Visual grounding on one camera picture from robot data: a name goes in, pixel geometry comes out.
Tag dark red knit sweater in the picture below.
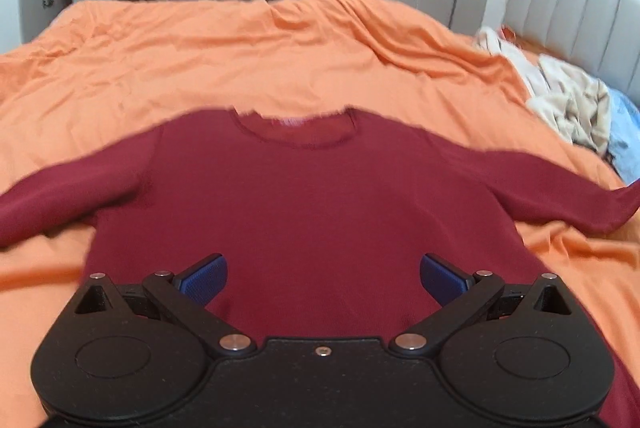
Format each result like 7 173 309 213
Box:
0 105 640 428

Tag beige crumpled garment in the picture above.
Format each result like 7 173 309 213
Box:
474 26 611 157

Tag light blue garment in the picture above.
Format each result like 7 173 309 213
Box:
608 88 640 184

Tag orange bed duvet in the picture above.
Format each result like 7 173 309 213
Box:
1 0 639 427

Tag grey padded wooden headboard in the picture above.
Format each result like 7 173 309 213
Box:
502 0 640 103

